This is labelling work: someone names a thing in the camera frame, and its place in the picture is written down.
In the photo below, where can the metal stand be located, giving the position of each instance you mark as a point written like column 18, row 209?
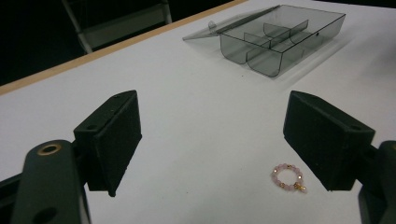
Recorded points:
column 124, row 25

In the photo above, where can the clear grey plastic compartment box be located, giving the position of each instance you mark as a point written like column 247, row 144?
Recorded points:
column 280, row 40

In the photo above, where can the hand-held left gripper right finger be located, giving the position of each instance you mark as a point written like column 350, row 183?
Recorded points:
column 323, row 140

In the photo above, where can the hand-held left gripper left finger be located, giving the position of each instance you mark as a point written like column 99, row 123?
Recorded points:
column 109, row 140

